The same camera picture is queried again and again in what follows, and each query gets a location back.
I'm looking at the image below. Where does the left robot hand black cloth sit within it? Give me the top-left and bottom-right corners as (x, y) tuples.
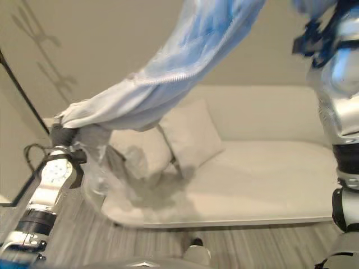
(49, 117), (82, 150)

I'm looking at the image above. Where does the right robot hand black cloth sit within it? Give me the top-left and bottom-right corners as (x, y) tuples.
(291, 15), (347, 69)

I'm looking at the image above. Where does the light blue white garment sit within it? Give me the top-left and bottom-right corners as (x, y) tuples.
(54, 0), (342, 226)

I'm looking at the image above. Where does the black clothes rack pole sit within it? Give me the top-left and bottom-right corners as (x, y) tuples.
(0, 47), (53, 138)

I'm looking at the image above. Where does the small white sofa pillow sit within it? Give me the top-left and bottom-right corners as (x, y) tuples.
(108, 128), (172, 183)

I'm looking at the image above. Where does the large white sofa pillow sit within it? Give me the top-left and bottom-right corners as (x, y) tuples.
(159, 98), (225, 172)

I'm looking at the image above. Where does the white sofa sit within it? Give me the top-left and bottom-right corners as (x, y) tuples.
(42, 85), (342, 229)

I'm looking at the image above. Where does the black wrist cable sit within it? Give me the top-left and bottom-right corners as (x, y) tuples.
(23, 143), (53, 170)

